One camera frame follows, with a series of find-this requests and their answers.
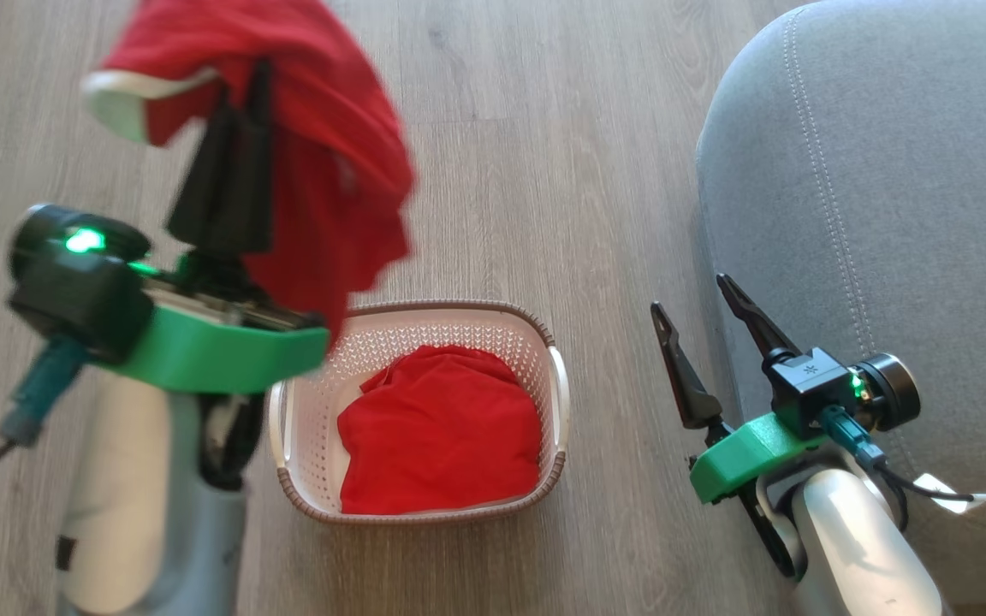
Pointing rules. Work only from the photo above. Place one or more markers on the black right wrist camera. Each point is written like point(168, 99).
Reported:
point(827, 385)

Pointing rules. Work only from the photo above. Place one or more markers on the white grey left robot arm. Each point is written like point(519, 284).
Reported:
point(116, 496)

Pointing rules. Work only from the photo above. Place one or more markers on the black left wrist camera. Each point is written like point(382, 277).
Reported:
point(74, 282)

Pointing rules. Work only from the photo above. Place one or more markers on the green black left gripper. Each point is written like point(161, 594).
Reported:
point(202, 351)

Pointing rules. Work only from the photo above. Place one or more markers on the grey fabric sofa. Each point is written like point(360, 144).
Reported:
point(887, 171)

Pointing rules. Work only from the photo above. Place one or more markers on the red and white garment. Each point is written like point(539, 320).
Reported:
point(330, 145)
point(442, 436)

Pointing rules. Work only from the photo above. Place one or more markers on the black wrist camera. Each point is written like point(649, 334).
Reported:
point(74, 282)
point(827, 385)

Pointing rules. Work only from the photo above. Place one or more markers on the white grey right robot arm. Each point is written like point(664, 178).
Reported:
point(852, 547)

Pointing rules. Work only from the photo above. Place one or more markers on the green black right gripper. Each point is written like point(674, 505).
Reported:
point(750, 453)

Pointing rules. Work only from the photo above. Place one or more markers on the white plastic laundry basket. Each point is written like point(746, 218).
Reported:
point(313, 445)

